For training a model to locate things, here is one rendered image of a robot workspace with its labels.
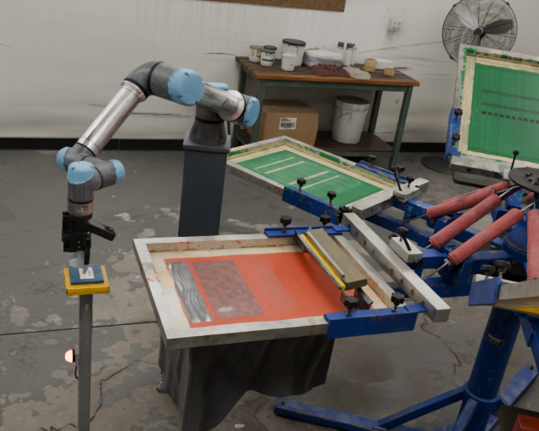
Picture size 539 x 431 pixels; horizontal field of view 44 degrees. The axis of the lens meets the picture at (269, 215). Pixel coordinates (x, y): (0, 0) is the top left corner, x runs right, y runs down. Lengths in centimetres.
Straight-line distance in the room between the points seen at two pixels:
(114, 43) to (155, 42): 33
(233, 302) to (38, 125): 399
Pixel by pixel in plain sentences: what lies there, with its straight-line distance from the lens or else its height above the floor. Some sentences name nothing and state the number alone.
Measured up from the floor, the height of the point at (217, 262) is 96.
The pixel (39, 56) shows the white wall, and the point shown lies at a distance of 572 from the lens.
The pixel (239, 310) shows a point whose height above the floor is 96.
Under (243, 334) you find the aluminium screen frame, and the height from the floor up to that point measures 98.
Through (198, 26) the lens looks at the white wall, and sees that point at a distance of 583.
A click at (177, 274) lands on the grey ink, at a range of 221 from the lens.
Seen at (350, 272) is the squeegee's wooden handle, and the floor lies 106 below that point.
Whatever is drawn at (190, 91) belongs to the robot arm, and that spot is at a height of 151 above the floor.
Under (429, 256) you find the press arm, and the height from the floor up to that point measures 104.
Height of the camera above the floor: 208
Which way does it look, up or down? 25 degrees down
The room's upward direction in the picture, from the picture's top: 8 degrees clockwise
